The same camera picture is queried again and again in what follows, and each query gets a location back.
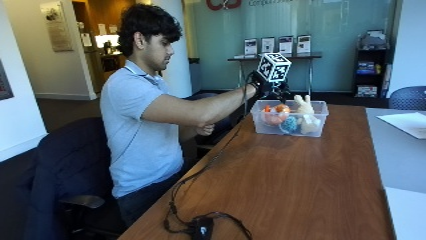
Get orange plush toy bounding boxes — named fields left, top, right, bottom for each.
left=260, top=103, right=293, bottom=126

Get cream plush rabbit toy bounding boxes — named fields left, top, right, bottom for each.
left=293, top=94, right=323, bottom=135

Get white marker cube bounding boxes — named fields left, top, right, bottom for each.
left=256, top=52, right=293, bottom=83

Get clear plastic bin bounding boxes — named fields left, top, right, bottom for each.
left=251, top=99, right=331, bottom=138

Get blue knitted ball toy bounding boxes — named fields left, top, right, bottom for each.
left=280, top=115, right=300, bottom=134

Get narrow black console table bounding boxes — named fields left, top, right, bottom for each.
left=227, top=51, right=324, bottom=98

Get framed leaflet stand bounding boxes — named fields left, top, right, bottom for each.
left=243, top=37, right=259, bottom=56
left=260, top=36, right=277, bottom=54
left=296, top=34, right=313, bottom=55
left=279, top=35, right=296, bottom=55

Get black brochure shelf rack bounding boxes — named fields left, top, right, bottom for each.
left=352, top=29, right=393, bottom=99

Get dark mesh chair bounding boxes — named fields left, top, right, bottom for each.
left=388, top=85, right=426, bottom=112

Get white paper sheet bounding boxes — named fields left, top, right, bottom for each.
left=376, top=111, right=426, bottom=140

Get gray side table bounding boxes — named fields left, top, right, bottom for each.
left=364, top=107, right=426, bottom=194

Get the person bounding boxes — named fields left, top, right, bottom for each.
left=99, top=3, right=260, bottom=228

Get small black hub box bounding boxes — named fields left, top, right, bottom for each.
left=191, top=217, right=216, bottom=240

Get dark office chair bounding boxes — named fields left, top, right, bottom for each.
left=24, top=116, right=123, bottom=240

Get black cable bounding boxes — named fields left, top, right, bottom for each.
left=162, top=79, right=256, bottom=240

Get beige wall plaque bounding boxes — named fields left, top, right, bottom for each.
left=39, top=0, right=75, bottom=53

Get dark framed wall picture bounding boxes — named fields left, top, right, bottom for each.
left=0, top=59, right=15, bottom=102

